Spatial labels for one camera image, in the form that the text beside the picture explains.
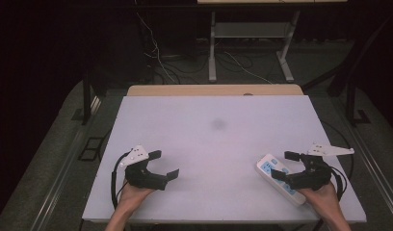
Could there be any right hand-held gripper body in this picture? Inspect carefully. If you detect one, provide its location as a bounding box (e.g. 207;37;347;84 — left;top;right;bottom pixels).
284;142;355;191

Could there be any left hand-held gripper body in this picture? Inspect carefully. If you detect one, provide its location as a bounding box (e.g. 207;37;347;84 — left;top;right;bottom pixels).
118;144;169;192

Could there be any person's left hand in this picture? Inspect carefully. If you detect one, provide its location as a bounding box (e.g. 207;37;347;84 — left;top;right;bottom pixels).
115;179;156;210

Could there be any person's right hand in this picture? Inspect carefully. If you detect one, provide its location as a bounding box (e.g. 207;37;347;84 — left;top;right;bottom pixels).
297;181;341;212

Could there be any white foam board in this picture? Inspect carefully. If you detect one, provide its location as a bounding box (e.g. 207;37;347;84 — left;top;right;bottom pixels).
81;94;368;224

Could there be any black metal stand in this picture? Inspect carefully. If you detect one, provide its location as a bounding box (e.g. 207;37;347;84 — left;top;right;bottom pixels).
81;72;103;126
344;76;373;127

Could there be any wooden table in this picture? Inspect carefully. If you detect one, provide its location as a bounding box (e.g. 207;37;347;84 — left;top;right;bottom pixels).
126;84;304;97

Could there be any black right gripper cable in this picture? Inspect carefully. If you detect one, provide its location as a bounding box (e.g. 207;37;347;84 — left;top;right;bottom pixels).
319;119;355;202

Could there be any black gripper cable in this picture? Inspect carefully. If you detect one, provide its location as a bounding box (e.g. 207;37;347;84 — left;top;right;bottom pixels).
319;119;355;202
110;151;132;210

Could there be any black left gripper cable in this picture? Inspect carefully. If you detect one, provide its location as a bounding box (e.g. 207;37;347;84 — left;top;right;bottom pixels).
110;151;132;210

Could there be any aluminium floor rail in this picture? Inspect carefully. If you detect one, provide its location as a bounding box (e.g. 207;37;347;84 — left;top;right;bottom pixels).
331;95;393;220
30;95;103;231

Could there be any black floor bracket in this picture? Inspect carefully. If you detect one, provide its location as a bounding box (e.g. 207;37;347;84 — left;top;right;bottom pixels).
77;137;105;162

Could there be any black floor cable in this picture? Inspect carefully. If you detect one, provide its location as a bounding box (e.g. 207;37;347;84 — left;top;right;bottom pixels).
152;52;210;85

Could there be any thin white floor cable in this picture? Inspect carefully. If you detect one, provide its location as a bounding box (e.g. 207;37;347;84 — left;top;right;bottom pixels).
223;51;274;86
135;12;173;85

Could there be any white metal desk frame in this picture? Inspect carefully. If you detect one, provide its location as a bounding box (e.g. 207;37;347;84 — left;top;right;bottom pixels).
196;0;349;84

